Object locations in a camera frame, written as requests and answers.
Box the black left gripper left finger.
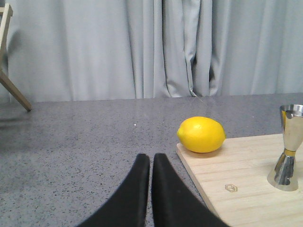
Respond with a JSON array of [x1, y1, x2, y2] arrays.
[[79, 154, 150, 227]]

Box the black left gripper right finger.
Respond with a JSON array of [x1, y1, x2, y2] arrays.
[[151, 153, 227, 227]]

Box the steel double jigger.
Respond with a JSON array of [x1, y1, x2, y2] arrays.
[[267, 104, 303, 192]]

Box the wooden cutting board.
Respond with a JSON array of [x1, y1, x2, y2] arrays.
[[176, 134, 303, 227]]

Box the yellow lemon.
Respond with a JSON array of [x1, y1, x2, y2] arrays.
[[177, 116, 226, 153]]

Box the grey curtain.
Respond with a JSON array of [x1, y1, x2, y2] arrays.
[[1, 0, 303, 102]]

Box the wooden stand legs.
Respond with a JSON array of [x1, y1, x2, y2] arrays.
[[0, 3, 32, 112]]

